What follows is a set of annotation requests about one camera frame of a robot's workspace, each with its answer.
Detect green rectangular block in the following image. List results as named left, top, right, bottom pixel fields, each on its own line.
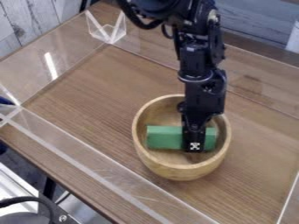
left=145, top=125, right=217, bottom=152

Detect black cable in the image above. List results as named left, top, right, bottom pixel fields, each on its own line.
left=0, top=195, right=59, bottom=224

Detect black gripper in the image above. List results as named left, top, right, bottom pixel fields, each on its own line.
left=177, top=69, right=227, bottom=152

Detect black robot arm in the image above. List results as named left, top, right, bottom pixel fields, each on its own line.
left=116, top=0, right=227, bottom=152

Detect brown wooden bowl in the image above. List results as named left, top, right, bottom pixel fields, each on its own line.
left=132, top=94, right=231, bottom=181

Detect black metal bracket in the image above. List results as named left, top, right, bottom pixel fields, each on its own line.
left=37, top=194, right=80, bottom=224

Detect clear acrylic tray walls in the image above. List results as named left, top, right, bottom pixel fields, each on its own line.
left=0, top=17, right=299, bottom=224

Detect white object at right edge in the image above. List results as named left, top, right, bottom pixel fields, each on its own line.
left=284, top=20, right=299, bottom=53

